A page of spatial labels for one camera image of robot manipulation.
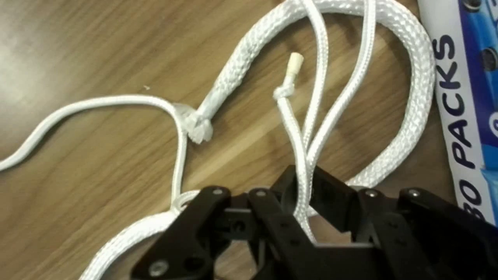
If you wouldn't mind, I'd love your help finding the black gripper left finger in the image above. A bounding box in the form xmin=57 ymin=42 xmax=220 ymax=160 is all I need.
xmin=129 ymin=185 xmax=323 ymax=280

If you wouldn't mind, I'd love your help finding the thin white cord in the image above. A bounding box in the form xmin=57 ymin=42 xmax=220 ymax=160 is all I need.
xmin=0 ymin=0 xmax=378 ymax=246

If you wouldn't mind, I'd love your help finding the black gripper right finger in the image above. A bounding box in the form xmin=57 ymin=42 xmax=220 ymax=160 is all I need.
xmin=280 ymin=163 xmax=498 ymax=280

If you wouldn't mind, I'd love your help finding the blue snack cardboard box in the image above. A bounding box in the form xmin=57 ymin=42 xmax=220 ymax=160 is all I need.
xmin=415 ymin=0 xmax=498 ymax=229

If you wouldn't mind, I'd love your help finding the thick white braided rope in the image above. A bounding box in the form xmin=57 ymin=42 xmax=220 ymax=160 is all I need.
xmin=76 ymin=0 xmax=437 ymax=280

